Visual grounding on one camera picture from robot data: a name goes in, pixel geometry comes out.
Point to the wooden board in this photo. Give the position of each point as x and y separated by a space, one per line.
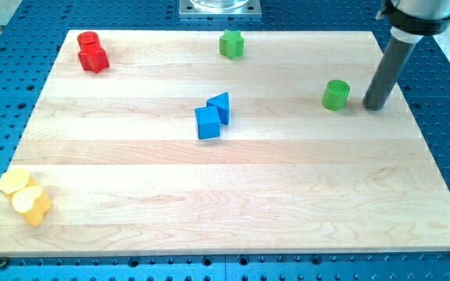
118 153

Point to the red cylinder block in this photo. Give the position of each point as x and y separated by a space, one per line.
88 41

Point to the yellow heart block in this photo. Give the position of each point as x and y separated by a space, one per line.
32 203

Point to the green star block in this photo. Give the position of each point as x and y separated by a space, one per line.
231 44

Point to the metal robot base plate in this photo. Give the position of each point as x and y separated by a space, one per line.
219 8

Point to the blue triangle block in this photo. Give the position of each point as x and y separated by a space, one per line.
222 103

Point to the blue cube block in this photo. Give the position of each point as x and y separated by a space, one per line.
208 122

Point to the yellow hexagon block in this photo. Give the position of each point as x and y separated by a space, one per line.
14 180

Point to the red star block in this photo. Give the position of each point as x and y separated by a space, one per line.
93 57

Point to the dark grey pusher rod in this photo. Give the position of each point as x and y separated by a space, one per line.
391 65

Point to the green cylinder block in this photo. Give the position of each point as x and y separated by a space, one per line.
335 95

